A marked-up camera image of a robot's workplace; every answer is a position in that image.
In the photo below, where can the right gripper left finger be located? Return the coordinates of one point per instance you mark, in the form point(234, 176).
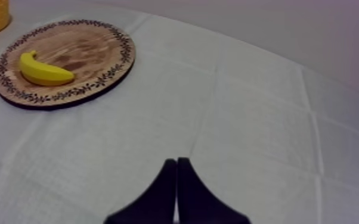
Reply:
point(157, 203)

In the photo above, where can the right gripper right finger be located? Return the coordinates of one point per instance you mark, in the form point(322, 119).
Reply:
point(198, 203)

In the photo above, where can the round wooden board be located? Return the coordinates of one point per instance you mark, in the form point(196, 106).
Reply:
point(73, 62)

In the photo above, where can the yellow toy banana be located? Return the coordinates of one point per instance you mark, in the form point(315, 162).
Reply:
point(43, 72)

